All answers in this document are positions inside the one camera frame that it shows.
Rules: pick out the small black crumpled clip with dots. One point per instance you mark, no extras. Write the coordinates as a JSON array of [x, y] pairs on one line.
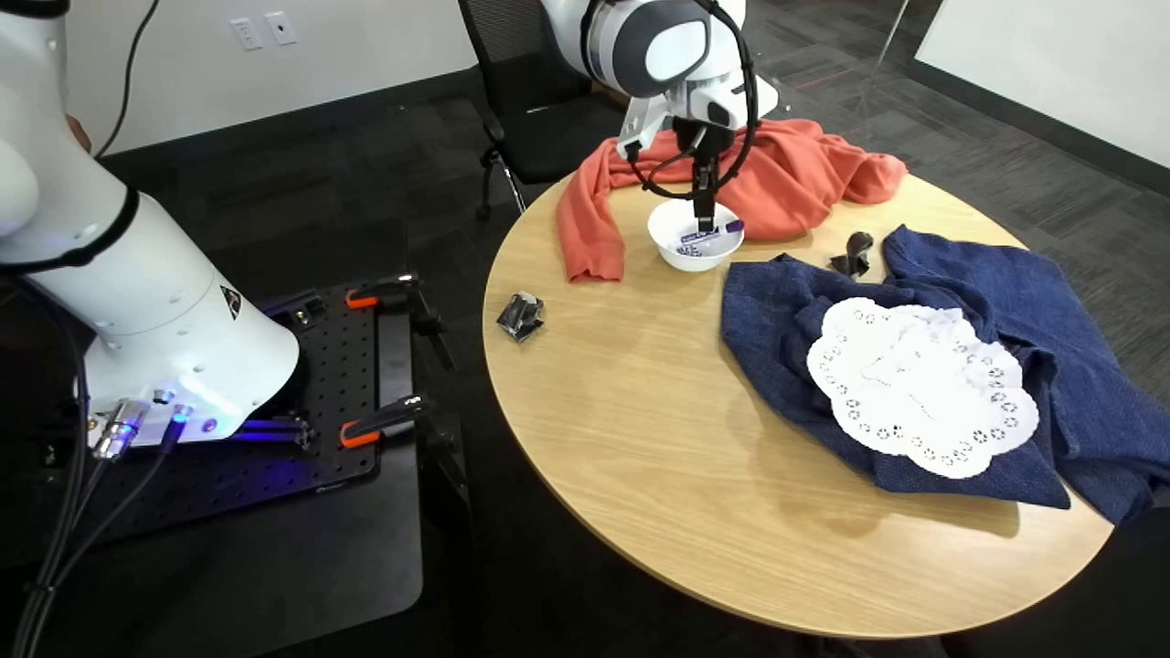
[[522, 317]]

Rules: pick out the orange cloth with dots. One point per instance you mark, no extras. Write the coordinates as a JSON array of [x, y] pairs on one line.
[[792, 178]]

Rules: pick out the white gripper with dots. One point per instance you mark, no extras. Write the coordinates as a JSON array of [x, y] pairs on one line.
[[663, 119]]

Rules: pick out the small black binder clip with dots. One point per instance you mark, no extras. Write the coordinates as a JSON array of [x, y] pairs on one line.
[[854, 254]]

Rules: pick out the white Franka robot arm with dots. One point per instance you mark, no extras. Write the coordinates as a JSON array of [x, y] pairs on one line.
[[149, 306]]

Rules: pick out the white wall outlet plate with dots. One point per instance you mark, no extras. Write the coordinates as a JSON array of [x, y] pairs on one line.
[[251, 33]]

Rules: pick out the orange-tipped black bar clamp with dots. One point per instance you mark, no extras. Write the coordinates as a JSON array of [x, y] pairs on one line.
[[384, 292], [382, 425]]

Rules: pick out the black robot cart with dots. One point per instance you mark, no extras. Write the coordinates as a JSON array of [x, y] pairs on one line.
[[267, 562]]

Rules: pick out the white paper doily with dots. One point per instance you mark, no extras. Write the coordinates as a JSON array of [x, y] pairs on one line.
[[919, 384]]

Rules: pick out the dark blue cloth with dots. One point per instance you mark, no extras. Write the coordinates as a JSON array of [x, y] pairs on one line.
[[1097, 366]]

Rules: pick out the black metal-frame chair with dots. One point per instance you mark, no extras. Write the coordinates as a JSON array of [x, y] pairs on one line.
[[531, 104]]

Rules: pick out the white wall switch plate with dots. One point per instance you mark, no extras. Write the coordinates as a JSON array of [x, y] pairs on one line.
[[284, 27]]

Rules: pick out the small white bowl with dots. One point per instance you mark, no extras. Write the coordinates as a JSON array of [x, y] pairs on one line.
[[696, 239]]

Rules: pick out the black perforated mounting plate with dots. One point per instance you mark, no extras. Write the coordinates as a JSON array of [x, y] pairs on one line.
[[352, 353]]

